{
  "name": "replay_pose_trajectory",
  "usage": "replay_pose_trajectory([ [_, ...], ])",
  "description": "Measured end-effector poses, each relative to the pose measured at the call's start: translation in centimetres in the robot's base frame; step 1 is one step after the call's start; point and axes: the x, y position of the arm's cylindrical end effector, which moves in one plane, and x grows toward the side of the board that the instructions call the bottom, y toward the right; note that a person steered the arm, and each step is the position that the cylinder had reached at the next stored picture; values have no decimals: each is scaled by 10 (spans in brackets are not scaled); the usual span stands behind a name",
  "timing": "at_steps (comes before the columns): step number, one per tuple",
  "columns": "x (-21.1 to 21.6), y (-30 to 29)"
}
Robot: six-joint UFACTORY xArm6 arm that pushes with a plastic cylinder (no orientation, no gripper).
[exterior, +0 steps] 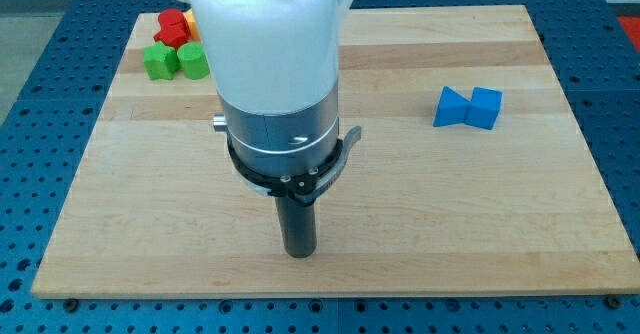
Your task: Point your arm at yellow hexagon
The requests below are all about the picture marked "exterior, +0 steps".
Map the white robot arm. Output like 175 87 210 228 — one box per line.
178 0 353 177

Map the yellow hexagon block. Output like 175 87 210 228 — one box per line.
183 9 201 41

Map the black cylindrical pointer tool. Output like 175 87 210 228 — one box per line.
275 197 317 258

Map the blue triangle block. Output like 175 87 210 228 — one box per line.
433 86 470 127

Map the wooden board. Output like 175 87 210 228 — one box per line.
32 5 639 299

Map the green cylinder block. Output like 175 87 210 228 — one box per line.
177 42 210 80

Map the blue cube block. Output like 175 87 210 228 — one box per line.
464 87 503 130

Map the green star block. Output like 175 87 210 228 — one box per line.
142 41 180 80

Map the red star block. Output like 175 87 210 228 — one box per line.
153 25 190 50

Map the red cylinder block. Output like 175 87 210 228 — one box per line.
158 8 188 31

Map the black clamp ring with lever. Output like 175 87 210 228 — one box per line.
227 125 363 207

